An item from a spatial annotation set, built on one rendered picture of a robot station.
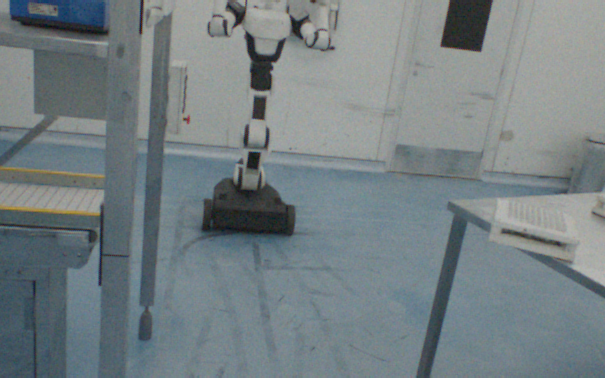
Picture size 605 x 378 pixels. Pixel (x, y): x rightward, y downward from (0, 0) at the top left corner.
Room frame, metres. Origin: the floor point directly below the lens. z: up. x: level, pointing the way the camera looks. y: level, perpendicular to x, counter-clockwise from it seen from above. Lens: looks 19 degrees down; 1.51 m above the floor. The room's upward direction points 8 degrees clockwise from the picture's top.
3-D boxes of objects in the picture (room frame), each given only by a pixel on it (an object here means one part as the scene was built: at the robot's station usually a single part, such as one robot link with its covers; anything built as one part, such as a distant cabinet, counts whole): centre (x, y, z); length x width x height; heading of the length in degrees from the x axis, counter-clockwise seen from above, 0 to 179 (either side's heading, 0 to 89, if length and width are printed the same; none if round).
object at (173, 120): (2.26, 0.54, 1.05); 0.17 x 0.06 x 0.26; 11
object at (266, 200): (3.74, 0.36, 0.19); 0.64 x 0.52 x 0.33; 11
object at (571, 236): (1.76, -0.74, 0.93); 0.25 x 0.24 x 0.02; 163
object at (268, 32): (3.76, 0.37, 1.23); 0.34 x 0.30 x 0.36; 101
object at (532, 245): (1.76, -0.74, 0.88); 0.24 x 0.24 x 0.02; 73
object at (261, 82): (3.79, 0.37, 0.97); 0.28 x 0.13 x 0.18; 11
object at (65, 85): (1.51, 0.60, 1.22); 0.22 x 0.11 x 0.20; 101
